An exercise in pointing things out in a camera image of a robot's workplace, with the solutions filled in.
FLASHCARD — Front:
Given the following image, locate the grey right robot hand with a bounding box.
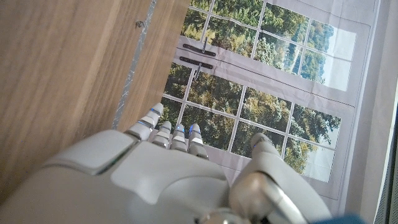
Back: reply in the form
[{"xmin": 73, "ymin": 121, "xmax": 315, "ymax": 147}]
[{"xmin": 0, "ymin": 102, "xmax": 333, "ymax": 224}]

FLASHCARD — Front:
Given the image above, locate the grey tape outline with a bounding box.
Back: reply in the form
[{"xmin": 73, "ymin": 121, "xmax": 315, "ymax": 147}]
[{"xmin": 111, "ymin": 0, "xmax": 157, "ymax": 130}]

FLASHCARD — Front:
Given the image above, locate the printed window backdrop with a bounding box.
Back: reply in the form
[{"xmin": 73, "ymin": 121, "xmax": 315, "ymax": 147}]
[{"xmin": 157, "ymin": 0, "xmax": 382, "ymax": 215}]

